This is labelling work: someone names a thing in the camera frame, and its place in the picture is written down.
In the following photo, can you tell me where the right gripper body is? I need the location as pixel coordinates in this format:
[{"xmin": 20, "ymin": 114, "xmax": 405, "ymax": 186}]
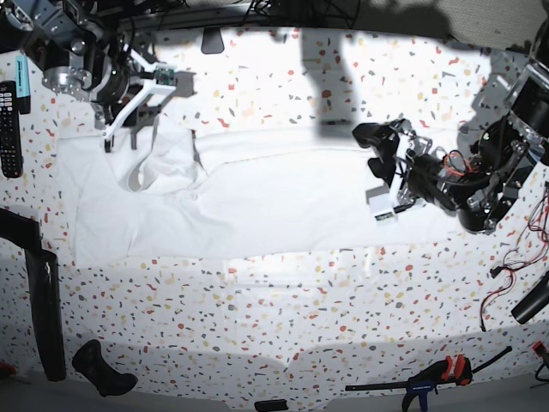
[{"xmin": 92, "ymin": 49, "xmax": 176, "ymax": 153}]

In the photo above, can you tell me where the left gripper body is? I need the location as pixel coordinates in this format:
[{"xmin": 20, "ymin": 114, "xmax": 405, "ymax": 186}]
[{"xmin": 353, "ymin": 119, "xmax": 432, "ymax": 218}]

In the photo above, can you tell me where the white T-shirt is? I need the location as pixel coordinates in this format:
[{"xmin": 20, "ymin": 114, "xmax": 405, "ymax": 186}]
[{"xmin": 56, "ymin": 118, "xmax": 459, "ymax": 267}]

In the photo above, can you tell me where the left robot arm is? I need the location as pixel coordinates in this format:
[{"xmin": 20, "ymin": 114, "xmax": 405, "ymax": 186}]
[{"xmin": 353, "ymin": 25, "xmax": 548, "ymax": 233}]

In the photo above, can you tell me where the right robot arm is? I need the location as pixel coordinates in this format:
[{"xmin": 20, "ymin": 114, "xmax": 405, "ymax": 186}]
[{"xmin": 1, "ymin": 1, "xmax": 176, "ymax": 152}]

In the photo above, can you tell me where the turquoise highlighter marker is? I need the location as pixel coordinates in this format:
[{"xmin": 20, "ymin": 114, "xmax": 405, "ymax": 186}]
[{"xmin": 15, "ymin": 54, "xmax": 31, "ymax": 115}]

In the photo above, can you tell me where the black TV remote control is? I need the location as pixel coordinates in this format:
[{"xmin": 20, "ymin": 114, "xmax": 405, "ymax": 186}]
[{"xmin": 0, "ymin": 81, "xmax": 23, "ymax": 179}]

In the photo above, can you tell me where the terrazzo pattern table cloth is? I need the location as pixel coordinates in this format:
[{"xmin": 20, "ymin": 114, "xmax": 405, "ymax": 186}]
[{"xmin": 1, "ymin": 28, "xmax": 548, "ymax": 410}]

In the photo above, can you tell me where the black cylinder tube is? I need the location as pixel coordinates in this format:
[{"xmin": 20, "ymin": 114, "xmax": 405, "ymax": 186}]
[{"xmin": 511, "ymin": 273, "xmax": 548, "ymax": 324}]

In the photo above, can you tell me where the black orange bar clamp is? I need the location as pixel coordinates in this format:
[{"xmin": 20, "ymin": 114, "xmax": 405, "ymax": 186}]
[{"xmin": 344, "ymin": 346, "xmax": 512, "ymax": 412}]

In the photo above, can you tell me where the small red black connector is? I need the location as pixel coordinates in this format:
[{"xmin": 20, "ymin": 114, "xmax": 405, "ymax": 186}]
[{"xmin": 533, "ymin": 341, "xmax": 546, "ymax": 357}]

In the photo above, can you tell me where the small black rectangular device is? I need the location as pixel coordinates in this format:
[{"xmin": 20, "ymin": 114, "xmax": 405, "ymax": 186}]
[{"xmin": 254, "ymin": 399, "xmax": 288, "ymax": 412}]

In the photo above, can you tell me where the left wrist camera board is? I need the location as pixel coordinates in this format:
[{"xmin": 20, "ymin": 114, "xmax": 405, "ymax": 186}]
[{"xmin": 368, "ymin": 194, "xmax": 398, "ymax": 226}]

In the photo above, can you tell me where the red black wire bundle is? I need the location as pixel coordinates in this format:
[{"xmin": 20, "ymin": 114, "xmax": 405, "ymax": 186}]
[{"xmin": 479, "ymin": 181, "xmax": 549, "ymax": 332}]

